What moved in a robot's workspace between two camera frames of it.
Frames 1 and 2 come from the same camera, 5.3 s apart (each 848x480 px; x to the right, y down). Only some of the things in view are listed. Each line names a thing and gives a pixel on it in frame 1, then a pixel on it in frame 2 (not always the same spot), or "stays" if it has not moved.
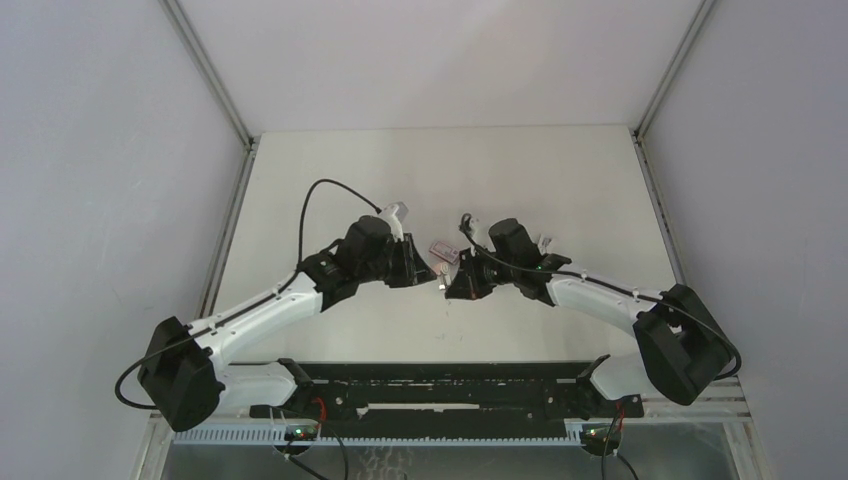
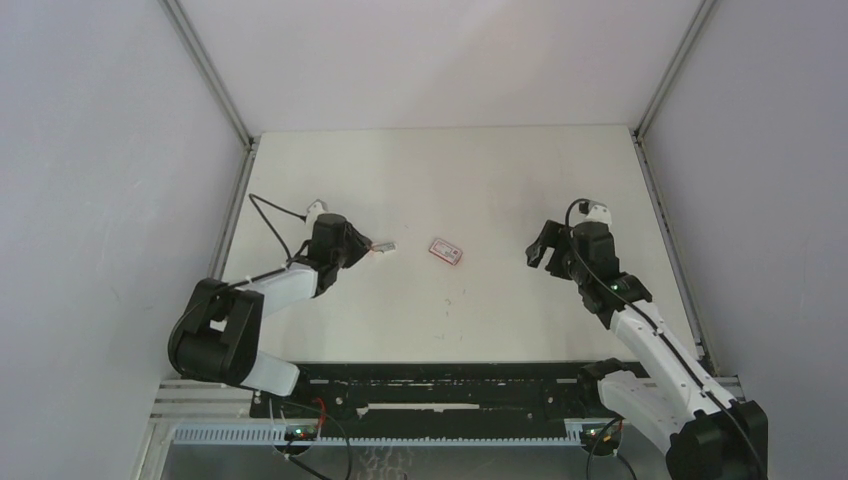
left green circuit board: (303, 432) stays
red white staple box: (445, 251) stays
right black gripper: (467, 284) -> (536, 252)
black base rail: (449, 395) stays
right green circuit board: (594, 438) stays
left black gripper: (412, 269) -> (359, 245)
